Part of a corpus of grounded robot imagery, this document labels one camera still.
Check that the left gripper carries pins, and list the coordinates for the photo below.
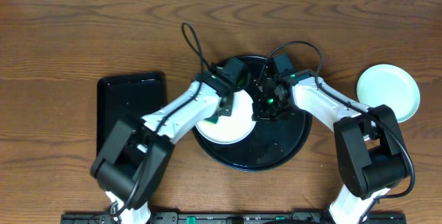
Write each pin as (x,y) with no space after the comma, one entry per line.
(225,107)

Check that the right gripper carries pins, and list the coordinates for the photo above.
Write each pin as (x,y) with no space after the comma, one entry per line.
(260,113)

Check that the green yellow sponge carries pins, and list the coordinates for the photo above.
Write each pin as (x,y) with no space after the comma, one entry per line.
(212,120)

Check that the white plate with stain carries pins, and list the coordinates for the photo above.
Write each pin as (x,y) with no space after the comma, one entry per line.
(233,128)

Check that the mint plate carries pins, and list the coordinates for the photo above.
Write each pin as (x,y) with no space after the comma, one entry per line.
(390,85)

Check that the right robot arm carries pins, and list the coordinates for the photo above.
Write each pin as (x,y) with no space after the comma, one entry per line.
(371,154)

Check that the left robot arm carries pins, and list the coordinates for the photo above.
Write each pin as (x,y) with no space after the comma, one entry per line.
(134,157)

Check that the black rectangular tray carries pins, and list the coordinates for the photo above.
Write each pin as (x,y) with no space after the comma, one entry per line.
(120,95)

